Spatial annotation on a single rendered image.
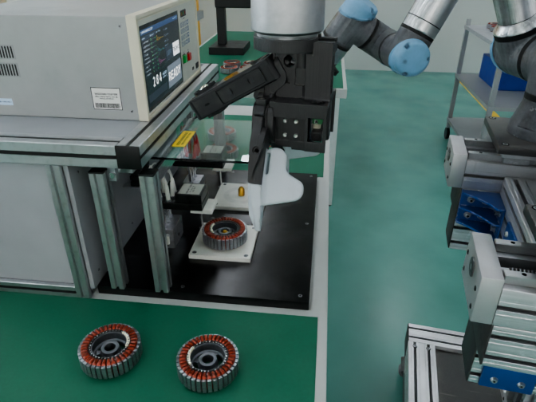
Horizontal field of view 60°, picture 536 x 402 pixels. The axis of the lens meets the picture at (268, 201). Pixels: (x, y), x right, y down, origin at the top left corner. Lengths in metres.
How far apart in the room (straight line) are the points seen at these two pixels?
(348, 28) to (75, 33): 0.57
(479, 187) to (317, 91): 0.82
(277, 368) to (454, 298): 1.56
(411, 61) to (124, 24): 0.57
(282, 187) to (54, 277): 0.74
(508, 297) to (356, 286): 1.55
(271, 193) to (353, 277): 1.88
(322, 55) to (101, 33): 0.59
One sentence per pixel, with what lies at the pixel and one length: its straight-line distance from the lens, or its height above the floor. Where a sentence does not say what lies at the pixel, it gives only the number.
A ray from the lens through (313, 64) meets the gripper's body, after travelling 0.50.
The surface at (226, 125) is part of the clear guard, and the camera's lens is 1.11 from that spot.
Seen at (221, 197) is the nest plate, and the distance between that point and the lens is 1.39.
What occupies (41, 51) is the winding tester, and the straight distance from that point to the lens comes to 1.06.
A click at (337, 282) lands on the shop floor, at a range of 2.32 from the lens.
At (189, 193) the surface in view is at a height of 0.92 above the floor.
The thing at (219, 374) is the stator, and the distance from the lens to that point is 0.86.
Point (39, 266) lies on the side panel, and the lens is 1.15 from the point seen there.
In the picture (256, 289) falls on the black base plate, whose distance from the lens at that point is 1.05.
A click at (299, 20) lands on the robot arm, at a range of 0.48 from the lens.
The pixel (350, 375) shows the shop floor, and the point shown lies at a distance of 1.92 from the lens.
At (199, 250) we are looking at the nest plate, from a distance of 1.16.
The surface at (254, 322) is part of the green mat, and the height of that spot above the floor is 0.75.
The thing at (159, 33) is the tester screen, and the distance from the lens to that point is 1.08.
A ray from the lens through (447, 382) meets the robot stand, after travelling 1.70.
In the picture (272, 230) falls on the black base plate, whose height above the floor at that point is 0.77.
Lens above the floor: 1.43
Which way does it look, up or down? 29 degrees down
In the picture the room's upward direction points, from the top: straight up
